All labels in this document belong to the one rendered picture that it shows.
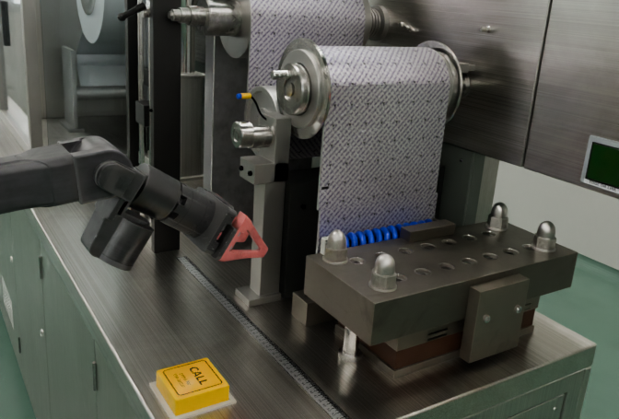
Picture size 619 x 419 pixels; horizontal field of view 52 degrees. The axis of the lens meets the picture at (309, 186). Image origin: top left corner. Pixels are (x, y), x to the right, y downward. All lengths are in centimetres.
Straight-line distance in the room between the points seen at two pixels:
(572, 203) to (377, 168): 299
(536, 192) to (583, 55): 308
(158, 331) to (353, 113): 43
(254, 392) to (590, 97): 62
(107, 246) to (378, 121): 43
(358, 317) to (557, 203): 321
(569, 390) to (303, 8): 76
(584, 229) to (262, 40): 302
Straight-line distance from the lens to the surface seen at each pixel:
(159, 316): 102
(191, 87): 162
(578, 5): 102
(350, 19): 120
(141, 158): 128
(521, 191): 413
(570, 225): 395
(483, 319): 92
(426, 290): 85
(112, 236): 80
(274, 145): 96
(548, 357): 103
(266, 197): 99
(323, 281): 88
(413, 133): 102
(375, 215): 101
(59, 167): 74
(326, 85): 89
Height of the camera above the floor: 139
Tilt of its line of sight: 17 degrees down
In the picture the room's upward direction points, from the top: 4 degrees clockwise
